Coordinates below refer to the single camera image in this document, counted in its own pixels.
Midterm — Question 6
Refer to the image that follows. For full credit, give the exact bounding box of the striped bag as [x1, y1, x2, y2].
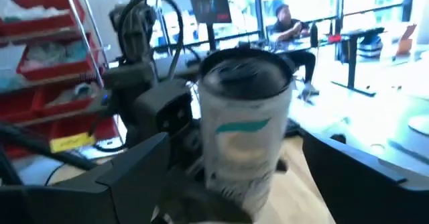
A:
[357, 34, 383, 59]

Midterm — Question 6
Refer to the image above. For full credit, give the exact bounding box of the brown cardboard piece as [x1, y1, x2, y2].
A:
[395, 22, 418, 56]

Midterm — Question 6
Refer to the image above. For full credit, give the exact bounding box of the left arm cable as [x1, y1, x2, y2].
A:
[117, 0, 185, 80]

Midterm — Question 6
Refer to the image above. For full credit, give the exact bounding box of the black-legged desk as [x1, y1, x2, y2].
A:
[274, 25, 386, 97]

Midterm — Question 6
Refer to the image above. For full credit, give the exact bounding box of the yellow label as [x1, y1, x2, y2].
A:
[49, 131, 97, 154]

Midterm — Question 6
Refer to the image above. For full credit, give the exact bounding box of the dark bottle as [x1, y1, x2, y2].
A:
[310, 21, 318, 49]

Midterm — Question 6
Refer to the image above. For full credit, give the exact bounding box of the red bin storage rack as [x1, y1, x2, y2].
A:
[0, 0, 121, 158]

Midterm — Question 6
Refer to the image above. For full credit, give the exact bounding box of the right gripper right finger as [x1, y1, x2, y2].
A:
[302, 132, 429, 224]

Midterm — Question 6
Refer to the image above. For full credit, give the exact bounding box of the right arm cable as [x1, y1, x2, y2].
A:
[0, 121, 100, 184]

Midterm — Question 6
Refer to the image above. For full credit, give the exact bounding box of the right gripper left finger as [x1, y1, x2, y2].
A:
[0, 132, 170, 224]

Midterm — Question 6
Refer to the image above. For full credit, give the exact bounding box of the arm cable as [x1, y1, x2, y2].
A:
[117, 0, 185, 80]
[0, 121, 100, 184]

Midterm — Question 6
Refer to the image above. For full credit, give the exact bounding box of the black monitor on stand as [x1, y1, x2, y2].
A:
[185, 0, 233, 52]

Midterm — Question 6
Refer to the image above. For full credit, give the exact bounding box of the white round floor base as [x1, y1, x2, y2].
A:
[407, 114, 429, 137]

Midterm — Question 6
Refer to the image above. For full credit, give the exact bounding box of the person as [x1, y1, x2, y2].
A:
[267, 3, 321, 101]

